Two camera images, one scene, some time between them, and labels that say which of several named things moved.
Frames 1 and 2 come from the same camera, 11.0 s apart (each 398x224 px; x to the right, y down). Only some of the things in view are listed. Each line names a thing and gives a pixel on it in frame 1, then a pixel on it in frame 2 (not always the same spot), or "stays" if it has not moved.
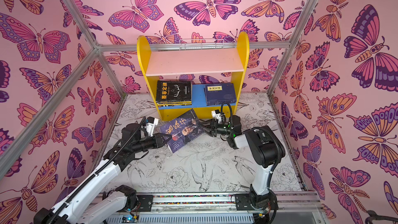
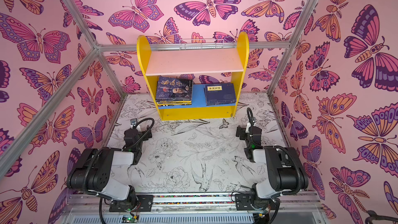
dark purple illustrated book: (183, 129) -> (173, 89)
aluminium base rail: (304, 201) stays
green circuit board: (128, 219) stays
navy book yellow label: (219, 94) stays
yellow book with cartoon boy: (173, 103) stays
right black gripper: (213, 128) -> (245, 132)
